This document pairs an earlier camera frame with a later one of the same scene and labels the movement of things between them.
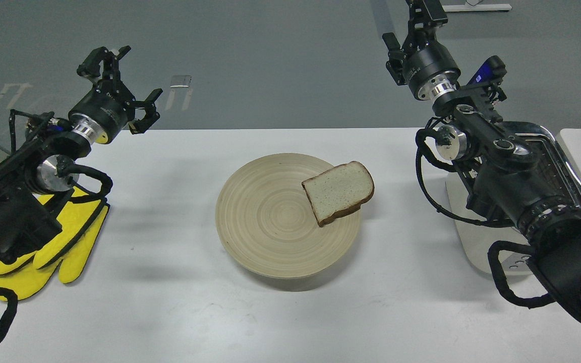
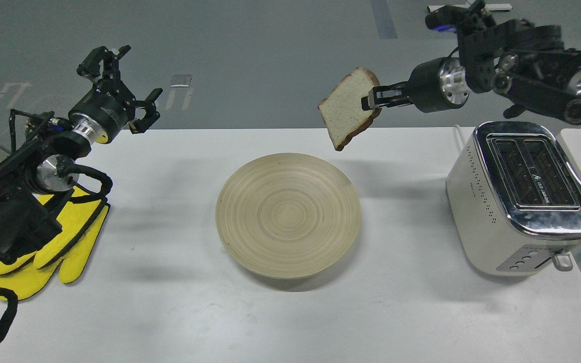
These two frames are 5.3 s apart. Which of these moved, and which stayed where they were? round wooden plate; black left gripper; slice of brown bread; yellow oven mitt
Moved: slice of brown bread
Stayed: black left gripper; yellow oven mitt; round wooden plate
